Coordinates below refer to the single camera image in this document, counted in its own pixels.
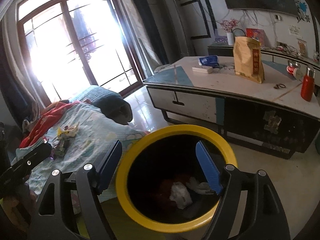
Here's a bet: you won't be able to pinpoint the light blue cartoon bedsheet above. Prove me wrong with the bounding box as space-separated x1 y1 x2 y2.
12 102 147 194

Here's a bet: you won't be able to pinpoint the red white can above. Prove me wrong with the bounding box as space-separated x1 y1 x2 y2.
286 61 303 81

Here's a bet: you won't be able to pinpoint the red thermos bottle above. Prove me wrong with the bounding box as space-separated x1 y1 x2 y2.
300 66 315 102

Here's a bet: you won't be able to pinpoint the white coffee table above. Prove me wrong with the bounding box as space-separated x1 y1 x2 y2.
143 56 319 159

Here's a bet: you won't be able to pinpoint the red floral blanket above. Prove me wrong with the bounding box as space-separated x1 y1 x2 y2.
18 101 80 148

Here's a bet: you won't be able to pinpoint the black tv cabinet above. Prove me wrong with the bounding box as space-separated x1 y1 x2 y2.
208 43 319 86

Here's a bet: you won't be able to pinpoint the purple wrapper pile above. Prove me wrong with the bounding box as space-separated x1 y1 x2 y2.
50 139 70 160

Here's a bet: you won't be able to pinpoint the yellow white wrapper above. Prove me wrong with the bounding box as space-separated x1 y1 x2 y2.
57 122 79 139

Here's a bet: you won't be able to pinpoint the red picture box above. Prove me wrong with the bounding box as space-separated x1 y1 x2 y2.
246 28 265 47

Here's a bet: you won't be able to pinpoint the blue tissue pack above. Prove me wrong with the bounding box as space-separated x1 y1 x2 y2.
198 55 219 68

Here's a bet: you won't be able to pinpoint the white vase red flowers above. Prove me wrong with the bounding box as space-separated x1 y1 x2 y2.
220 18 240 46

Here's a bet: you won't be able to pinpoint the white flat box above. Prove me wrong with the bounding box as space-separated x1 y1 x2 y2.
192 66 214 74

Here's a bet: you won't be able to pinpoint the dark teal sofa cushion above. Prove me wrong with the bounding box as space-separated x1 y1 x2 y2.
70 85 133 125

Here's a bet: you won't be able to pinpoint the blue white small bin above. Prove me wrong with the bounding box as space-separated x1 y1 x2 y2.
153 64 171 74

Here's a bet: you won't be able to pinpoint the white crumpled trash in bin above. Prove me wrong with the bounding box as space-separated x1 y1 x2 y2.
169 182 193 210

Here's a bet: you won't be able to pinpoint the grey window curtain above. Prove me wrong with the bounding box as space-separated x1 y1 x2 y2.
117 0 169 77

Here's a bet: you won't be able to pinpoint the yellow rim trash bin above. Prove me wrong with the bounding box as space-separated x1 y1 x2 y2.
116 125 238 233

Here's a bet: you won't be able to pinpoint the yellow paper bag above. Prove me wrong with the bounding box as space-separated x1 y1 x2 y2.
233 36 265 83

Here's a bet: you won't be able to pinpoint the tall grey air conditioner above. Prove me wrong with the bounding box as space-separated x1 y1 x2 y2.
160 0 193 62

